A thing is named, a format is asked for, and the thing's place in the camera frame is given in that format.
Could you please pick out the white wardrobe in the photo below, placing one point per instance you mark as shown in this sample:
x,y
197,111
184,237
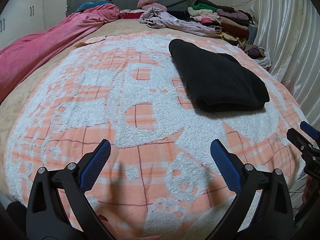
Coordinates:
x,y
17,12

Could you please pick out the red cloth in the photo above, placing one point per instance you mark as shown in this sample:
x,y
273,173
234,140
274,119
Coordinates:
x,y
130,15

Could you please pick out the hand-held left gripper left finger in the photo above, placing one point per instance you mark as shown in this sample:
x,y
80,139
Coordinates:
x,y
96,165

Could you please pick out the plastic bag of clothes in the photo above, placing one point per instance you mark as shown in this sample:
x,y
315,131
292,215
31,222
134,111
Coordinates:
x,y
266,58

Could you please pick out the grey-blue cushion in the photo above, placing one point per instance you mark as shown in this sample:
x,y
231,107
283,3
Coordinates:
x,y
252,33

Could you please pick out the lavender garment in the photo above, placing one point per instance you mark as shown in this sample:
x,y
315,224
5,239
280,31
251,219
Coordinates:
x,y
175,21

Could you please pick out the black sweater with orange cuffs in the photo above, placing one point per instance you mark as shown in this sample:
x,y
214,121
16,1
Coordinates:
x,y
217,80

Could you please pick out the peach white plaid blanket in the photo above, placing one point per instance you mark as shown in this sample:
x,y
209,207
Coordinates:
x,y
125,105

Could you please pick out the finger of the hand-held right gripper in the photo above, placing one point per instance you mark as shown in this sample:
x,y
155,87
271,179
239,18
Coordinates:
x,y
311,130
297,137

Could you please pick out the dark cloth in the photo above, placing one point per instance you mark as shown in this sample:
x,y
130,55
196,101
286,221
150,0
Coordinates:
x,y
16,215

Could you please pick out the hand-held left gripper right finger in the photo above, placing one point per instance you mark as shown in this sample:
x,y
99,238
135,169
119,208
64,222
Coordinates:
x,y
225,166

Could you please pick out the pile of folded clothes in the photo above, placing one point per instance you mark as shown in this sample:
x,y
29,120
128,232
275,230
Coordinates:
x,y
230,22

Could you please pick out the pink fuzzy garment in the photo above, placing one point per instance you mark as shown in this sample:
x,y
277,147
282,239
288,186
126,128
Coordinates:
x,y
146,1

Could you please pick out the pink quilt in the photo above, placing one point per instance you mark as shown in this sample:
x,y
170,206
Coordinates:
x,y
50,40

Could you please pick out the dark navy garment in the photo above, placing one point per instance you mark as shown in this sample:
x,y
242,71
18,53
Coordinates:
x,y
178,14

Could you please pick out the blue cloth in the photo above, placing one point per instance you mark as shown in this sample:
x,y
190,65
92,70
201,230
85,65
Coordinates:
x,y
87,5

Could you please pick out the white satin curtain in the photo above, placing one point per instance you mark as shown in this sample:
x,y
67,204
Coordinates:
x,y
287,30

